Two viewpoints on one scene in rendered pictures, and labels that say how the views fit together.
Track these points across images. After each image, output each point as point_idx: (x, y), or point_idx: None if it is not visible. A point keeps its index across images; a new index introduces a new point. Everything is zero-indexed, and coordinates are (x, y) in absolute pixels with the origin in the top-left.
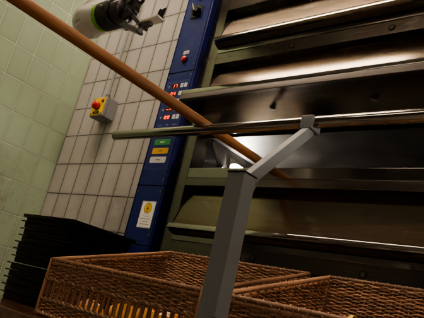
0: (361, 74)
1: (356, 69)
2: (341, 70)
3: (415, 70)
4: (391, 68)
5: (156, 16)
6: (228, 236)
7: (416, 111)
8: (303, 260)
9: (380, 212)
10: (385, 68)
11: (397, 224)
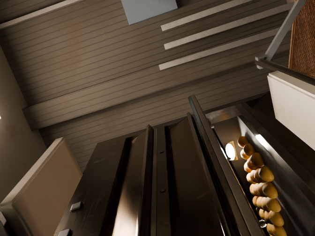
0: (244, 202)
1: (237, 212)
2: (241, 226)
3: (232, 172)
4: (232, 186)
5: (278, 71)
6: None
7: (286, 68)
8: None
9: None
10: (233, 190)
11: None
